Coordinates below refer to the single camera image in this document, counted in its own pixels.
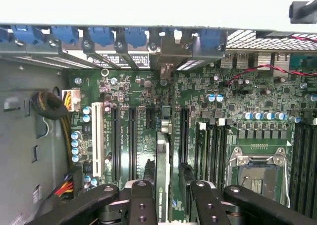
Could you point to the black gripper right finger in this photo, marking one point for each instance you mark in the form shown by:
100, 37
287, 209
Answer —
205, 205

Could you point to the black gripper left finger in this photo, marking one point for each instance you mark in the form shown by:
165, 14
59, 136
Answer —
142, 205

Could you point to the black RAM slot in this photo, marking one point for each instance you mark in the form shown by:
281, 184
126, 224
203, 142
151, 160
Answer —
296, 165
314, 170
230, 155
222, 155
305, 170

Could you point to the long black expansion slot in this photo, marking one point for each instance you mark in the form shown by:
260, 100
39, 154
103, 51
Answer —
132, 145
116, 145
184, 135

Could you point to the white expansion slot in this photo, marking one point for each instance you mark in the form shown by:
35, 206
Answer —
97, 140

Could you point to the short black expansion slot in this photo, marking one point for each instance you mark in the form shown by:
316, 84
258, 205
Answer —
149, 118

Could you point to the CPU socket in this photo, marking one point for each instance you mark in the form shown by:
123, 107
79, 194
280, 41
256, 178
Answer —
260, 183

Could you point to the black power connector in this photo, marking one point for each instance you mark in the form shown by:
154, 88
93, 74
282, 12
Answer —
78, 178

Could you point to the metal socket cover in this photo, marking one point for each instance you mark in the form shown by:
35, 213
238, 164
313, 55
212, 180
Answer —
257, 158

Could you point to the silver locking lever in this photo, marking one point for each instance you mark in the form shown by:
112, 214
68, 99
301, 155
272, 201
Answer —
288, 192

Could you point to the green motherboard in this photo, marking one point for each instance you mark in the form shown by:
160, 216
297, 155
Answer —
138, 91

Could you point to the white power connector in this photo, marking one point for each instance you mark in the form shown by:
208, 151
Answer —
74, 98

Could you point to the grey power supply unit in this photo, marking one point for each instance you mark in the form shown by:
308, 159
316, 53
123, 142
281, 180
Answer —
19, 135

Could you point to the blue card retention clip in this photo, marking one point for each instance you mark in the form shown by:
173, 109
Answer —
136, 36
65, 34
3, 35
101, 35
213, 38
26, 34

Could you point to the grey and black PC case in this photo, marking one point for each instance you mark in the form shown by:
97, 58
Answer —
242, 38

